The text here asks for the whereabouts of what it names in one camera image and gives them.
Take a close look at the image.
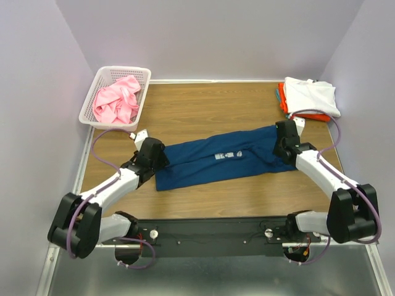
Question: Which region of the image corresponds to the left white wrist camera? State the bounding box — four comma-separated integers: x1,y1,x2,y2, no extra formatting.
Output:
129,129,149,151

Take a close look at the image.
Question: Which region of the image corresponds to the white folded t-shirt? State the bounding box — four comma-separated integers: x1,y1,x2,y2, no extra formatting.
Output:
283,77,341,117

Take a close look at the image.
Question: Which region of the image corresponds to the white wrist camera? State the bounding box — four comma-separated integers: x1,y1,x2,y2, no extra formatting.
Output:
293,117,306,137
129,129,149,151

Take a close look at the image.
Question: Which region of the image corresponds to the pink t-shirt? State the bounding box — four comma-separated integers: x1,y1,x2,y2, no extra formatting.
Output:
92,75,141,125

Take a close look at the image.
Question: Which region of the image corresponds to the left aluminium side rail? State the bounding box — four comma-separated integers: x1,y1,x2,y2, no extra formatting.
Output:
72,127,94,195

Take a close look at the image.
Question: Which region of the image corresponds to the teal folded t-shirt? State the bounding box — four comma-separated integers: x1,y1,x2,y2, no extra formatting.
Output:
275,89,290,119

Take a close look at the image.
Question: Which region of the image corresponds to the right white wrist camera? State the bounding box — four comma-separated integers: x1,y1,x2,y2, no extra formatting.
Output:
293,117,306,137

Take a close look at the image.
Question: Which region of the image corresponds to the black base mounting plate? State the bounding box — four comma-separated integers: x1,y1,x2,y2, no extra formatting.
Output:
101,216,309,258

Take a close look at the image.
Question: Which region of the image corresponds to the dark blue printed t-shirt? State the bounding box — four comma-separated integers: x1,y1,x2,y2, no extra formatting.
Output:
156,125,295,191

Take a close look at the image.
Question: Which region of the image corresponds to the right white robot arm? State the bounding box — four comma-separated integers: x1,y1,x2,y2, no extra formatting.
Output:
273,120,382,244

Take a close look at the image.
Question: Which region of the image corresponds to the white plastic laundry basket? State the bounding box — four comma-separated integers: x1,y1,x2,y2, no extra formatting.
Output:
78,65,151,131

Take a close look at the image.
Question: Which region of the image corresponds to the orange folded t-shirt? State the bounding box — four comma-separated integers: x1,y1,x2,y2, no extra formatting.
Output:
277,83,331,123

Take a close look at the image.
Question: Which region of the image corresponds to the aluminium frame rail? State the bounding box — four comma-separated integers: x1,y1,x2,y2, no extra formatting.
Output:
51,218,380,248

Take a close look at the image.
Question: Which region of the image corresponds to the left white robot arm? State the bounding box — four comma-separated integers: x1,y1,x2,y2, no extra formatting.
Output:
47,137,169,258

